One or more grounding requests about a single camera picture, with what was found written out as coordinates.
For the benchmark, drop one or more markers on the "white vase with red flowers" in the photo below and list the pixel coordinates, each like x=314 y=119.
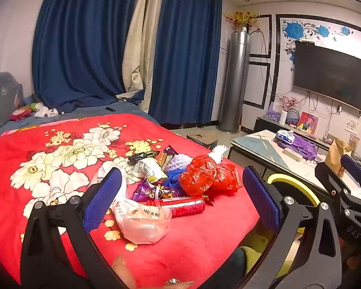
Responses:
x=283 y=117

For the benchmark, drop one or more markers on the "white plastic bag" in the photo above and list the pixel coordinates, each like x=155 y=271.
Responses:
x=121 y=204

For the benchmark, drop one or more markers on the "white plush toy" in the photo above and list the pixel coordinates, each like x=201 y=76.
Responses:
x=45 y=112

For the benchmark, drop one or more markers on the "white power strip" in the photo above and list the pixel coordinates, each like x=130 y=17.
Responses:
x=292 y=154

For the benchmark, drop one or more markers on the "red snack packet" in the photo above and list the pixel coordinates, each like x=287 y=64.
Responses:
x=183 y=206

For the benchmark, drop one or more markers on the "silver tower air conditioner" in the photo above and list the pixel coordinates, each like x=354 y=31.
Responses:
x=234 y=81

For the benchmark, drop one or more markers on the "brown paper bag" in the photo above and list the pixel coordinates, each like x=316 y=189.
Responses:
x=337 y=156

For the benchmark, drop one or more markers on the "round ornament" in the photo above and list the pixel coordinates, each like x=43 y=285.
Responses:
x=294 y=122

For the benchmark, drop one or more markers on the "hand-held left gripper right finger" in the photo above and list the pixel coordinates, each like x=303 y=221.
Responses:
x=261 y=198

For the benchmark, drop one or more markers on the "blue curtain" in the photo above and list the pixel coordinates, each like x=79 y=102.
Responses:
x=78 y=51
x=183 y=66

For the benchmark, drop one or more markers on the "red plastic bag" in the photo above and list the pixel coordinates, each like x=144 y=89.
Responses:
x=198 y=174

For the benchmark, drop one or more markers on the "blue bed sheet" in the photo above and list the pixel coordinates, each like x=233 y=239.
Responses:
x=87 y=114

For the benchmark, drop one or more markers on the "purple backpack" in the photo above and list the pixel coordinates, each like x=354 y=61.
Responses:
x=303 y=149

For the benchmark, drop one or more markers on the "green clothing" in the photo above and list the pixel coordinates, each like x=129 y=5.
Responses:
x=255 y=253

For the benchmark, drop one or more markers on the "person's left hand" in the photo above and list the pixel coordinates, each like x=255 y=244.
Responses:
x=123 y=268

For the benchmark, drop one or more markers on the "beige curtain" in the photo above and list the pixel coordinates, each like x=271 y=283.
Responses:
x=138 y=51

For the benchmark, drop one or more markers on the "colourful painting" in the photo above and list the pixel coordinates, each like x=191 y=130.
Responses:
x=307 y=123

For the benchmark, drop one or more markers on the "black television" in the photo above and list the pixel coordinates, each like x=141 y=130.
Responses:
x=328 y=72

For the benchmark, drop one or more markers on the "purple box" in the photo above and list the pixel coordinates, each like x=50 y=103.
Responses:
x=273 y=113

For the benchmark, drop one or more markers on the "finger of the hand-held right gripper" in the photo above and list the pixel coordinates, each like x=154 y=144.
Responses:
x=353 y=165
x=334 y=183

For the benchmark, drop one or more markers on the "black snack wrapper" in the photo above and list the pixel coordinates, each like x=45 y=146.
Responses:
x=141 y=156

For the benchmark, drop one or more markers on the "silver snack packet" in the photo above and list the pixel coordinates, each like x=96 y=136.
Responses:
x=147 y=168

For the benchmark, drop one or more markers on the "grey headboard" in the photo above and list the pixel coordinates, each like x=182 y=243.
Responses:
x=3 y=96

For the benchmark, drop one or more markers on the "yellow trash bin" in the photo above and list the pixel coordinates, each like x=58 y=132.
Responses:
x=288 y=180

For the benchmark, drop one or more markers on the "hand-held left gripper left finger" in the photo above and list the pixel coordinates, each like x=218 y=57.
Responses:
x=103 y=198

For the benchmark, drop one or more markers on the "green plush toy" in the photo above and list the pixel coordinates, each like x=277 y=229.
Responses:
x=35 y=106

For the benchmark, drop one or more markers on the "paper wall notice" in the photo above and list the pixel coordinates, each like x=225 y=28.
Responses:
x=352 y=126

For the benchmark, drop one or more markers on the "gold flower decoration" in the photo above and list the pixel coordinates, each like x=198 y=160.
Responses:
x=243 y=18

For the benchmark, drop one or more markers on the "white foam fruit net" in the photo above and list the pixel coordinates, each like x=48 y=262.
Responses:
x=179 y=162

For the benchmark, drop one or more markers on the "clear plastic bag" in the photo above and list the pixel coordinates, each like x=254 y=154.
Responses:
x=147 y=227

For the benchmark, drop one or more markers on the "black television cabinet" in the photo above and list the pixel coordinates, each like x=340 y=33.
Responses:
x=264 y=125

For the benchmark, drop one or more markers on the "white tissue pack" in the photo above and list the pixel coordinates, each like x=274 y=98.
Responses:
x=285 y=135

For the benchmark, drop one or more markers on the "white and blue coffee table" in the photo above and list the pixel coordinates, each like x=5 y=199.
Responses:
x=258 y=147

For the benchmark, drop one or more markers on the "maroon snack wrapper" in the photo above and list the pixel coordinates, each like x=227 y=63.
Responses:
x=168 y=155

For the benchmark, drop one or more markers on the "blue cloth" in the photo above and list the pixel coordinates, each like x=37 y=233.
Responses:
x=174 y=179

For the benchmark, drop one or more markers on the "red plush toy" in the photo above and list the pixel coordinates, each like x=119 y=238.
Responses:
x=19 y=114

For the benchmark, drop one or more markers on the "shiny purple candy wrapper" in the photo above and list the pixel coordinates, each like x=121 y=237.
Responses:
x=144 y=191

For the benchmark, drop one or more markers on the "blue flower wall decal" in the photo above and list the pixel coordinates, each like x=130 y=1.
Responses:
x=294 y=30

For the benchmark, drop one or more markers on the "red floral blanket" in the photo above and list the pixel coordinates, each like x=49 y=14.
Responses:
x=198 y=246

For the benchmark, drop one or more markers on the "wall outlet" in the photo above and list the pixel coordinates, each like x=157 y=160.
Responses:
x=338 y=109

